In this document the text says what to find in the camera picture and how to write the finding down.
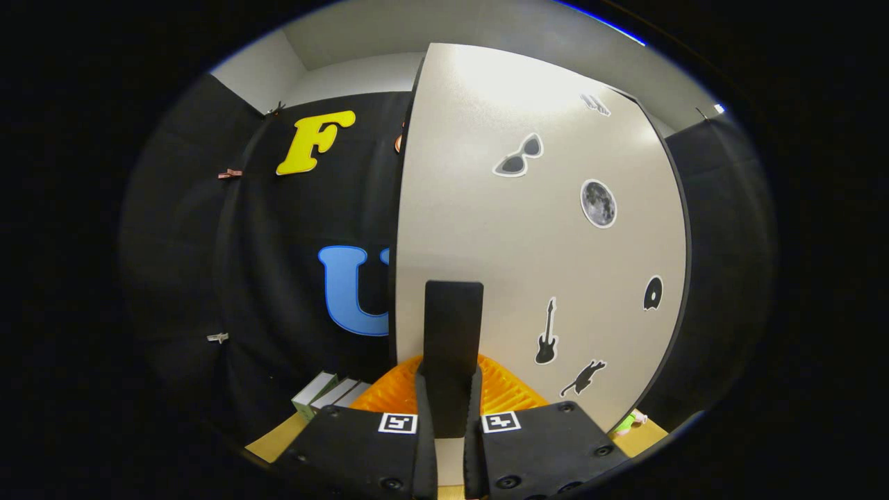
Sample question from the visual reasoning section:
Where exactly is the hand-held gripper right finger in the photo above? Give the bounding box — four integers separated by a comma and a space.
464, 354, 629, 500

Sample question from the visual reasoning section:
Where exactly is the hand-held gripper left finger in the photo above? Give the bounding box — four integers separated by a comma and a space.
271, 354, 440, 500

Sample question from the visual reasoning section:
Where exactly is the black door handle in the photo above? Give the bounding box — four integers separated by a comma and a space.
422, 280, 485, 440

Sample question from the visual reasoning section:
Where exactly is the beige cabinet door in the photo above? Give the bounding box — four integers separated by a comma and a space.
392, 43, 688, 487

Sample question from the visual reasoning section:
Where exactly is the brown book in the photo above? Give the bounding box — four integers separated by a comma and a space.
333, 381, 372, 408

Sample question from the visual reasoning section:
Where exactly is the light green book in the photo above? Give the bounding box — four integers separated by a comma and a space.
292, 372, 339, 422

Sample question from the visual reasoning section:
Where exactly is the black backdrop cloth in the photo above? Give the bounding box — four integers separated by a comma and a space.
118, 73, 777, 445

